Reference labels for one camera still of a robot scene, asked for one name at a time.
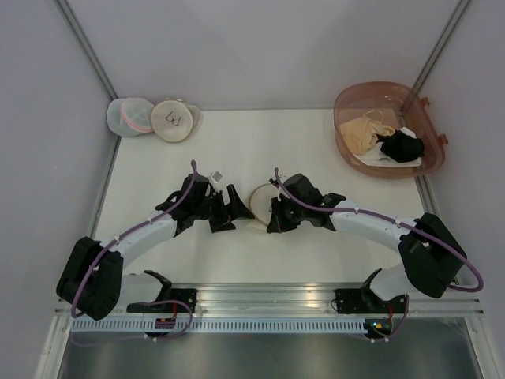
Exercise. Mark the white pink-trim mesh laundry bag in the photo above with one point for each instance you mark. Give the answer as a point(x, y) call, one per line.
point(129, 117)

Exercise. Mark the black garment in basket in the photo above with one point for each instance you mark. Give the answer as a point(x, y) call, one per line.
point(402, 148)

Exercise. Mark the beige round mesh laundry bag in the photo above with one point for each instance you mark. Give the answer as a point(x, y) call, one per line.
point(259, 203)

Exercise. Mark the left aluminium frame post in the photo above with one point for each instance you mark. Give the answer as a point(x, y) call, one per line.
point(73, 24)

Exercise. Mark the white slotted cable duct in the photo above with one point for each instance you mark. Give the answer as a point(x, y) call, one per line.
point(332, 325)

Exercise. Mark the beige bra in basket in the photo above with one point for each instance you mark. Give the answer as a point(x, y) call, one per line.
point(361, 134)

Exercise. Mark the aluminium frame post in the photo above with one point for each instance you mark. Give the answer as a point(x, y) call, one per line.
point(455, 19)
point(73, 24)

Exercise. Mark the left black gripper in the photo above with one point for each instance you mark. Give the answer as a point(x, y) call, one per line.
point(220, 213)

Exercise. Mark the aluminium front rail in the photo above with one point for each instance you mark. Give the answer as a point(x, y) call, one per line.
point(313, 299)

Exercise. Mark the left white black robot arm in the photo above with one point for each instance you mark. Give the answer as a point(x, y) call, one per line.
point(93, 281)

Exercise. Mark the beige mesh bag at back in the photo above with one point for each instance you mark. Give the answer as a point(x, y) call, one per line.
point(174, 120)

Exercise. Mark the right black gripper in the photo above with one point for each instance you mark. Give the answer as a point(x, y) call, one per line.
point(282, 213)

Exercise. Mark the white garment in basket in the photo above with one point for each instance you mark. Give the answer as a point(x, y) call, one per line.
point(375, 158)

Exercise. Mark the brown translucent plastic basket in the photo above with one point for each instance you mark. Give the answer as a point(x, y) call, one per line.
point(402, 108)

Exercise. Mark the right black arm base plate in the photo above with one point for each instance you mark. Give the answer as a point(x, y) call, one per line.
point(355, 302)

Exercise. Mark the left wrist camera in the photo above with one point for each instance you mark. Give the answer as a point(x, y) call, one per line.
point(215, 177)

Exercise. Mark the right aluminium frame post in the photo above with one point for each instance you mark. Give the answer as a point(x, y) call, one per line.
point(455, 19)

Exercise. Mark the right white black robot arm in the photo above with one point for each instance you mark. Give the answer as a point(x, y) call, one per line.
point(430, 256)

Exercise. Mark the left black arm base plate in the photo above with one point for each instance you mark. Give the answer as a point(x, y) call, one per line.
point(177, 300)

